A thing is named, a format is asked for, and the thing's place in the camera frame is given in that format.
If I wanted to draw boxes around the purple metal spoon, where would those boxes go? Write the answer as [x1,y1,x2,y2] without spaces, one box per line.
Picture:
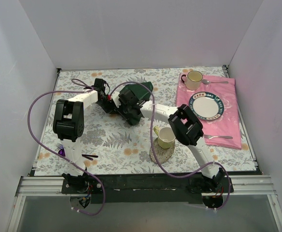
[82,154,98,158]

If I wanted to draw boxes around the aluminium frame rail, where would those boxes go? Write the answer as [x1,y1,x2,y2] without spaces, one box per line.
[7,173,282,232]

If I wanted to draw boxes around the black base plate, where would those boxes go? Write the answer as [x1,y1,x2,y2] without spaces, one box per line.
[61,174,234,207]

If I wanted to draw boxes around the speckled round coaster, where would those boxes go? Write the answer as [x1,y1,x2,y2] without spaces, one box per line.
[153,138,175,164]

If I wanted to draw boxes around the purple plastic fork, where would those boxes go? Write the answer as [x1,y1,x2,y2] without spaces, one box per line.
[56,143,65,156]

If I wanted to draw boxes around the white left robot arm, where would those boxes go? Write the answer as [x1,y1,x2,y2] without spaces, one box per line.
[53,78,116,176]

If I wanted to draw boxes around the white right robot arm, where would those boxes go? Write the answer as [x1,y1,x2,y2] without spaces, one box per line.
[111,85,225,192]

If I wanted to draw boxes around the pink satin placemat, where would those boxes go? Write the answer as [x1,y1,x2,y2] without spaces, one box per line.
[176,75,241,149]

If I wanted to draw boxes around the white plate green rim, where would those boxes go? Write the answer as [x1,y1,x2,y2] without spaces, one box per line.
[189,91,225,121]

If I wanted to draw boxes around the yellow-green mug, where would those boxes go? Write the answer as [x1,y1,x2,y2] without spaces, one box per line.
[154,126,175,149]

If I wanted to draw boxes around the silver spoon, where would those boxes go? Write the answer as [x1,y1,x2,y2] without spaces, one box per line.
[201,79,228,85]

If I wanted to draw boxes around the dark green cloth napkin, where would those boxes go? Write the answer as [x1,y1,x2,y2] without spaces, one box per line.
[117,82,153,126]

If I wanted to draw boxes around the silver fork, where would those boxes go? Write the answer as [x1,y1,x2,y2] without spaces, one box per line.
[204,134,233,139]

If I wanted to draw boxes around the cream enamel mug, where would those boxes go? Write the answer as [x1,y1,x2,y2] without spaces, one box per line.
[181,71,203,90]

